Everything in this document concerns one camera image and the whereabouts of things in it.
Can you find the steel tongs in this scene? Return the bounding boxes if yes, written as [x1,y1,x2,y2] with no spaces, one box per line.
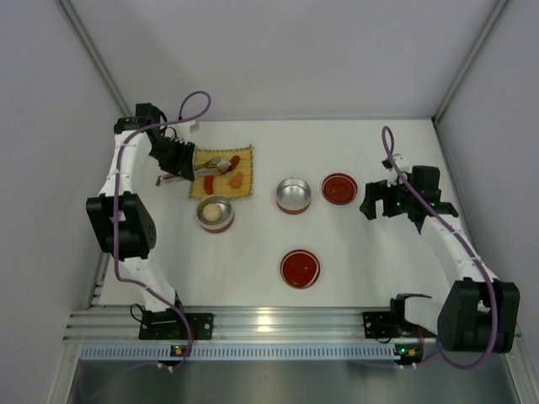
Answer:
[156,157,231,186]

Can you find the long red sausage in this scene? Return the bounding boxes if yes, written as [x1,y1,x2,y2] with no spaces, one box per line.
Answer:
[204,175,214,195]

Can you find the black white sushi roll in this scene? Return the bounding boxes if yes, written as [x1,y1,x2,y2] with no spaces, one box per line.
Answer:
[220,164,232,175]

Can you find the small red sausage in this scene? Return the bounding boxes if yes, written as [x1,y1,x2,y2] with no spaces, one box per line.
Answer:
[230,156,241,169]

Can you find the beige rice ball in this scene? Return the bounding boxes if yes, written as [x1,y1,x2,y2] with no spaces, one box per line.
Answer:
[202,204,222,223]

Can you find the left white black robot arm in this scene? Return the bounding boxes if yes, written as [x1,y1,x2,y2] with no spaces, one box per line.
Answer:
[86,103,195,327]

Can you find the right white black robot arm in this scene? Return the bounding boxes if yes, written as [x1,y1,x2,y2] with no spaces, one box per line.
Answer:
[360,161,520,354]

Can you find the back red lid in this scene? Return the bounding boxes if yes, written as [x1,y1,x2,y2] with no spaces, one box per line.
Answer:
[321,173,359,205]

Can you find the red lid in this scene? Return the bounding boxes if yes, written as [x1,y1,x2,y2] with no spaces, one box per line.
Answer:
[321,173,359,205]
[280,249,321,290]

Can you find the bamboo serving mat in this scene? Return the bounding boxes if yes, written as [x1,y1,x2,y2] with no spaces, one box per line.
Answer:
[189,145,254,199]

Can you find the centre steel bowl red base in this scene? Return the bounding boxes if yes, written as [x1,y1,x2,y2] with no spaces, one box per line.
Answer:
[275,178,312,215]

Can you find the steel bowl red base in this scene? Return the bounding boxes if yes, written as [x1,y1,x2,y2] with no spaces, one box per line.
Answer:
[275,178,312,215]
[196,195,235,233]

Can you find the left steel bowl red base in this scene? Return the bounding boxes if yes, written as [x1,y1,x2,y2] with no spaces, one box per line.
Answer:
[196,195,235,233]

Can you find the front red lid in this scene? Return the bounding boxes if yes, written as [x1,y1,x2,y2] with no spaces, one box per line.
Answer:
[280,249,321,290]

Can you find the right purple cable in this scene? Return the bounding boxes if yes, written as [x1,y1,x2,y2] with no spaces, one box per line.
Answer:
[381,125,499,369]

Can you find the purple cable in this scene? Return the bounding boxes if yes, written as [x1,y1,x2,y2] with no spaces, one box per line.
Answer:
[381,125,499,369]
[111,91,211,371]

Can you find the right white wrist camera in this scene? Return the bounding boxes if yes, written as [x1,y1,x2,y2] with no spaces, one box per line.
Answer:
[382,153,412,187]

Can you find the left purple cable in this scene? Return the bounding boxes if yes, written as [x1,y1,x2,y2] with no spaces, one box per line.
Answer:
[111,91,211,371]

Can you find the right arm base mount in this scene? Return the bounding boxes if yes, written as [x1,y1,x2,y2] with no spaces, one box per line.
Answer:
[362,294,435,343]

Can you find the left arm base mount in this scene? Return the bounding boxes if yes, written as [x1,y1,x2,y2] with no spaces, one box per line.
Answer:
[138,309,214,341]

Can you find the left aluminium corner post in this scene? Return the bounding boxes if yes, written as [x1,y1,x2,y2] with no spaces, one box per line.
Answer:
[53,0,131,116]

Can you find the aluminium corner post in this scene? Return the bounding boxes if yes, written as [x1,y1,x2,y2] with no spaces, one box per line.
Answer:
[432,0,510,124]
[53,0,131,116]

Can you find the aluminium front frame rail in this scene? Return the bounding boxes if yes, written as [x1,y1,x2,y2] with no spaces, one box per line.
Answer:
[62,306,439,343]

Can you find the white slotted cable duct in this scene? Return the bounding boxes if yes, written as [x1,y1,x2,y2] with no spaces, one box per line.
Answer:
[79,343,406,361]

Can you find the right aluminium corner post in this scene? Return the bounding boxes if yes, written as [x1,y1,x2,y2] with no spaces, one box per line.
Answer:
[432,0,510,124]

